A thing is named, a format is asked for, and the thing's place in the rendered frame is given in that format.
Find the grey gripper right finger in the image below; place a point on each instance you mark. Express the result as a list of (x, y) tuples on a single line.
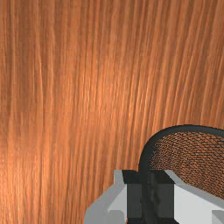
[(192, 207)]

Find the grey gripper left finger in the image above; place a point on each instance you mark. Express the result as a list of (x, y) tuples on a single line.
[(116, 201)]

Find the dark mesh basket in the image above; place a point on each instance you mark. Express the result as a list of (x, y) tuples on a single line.
[(189, 151)]

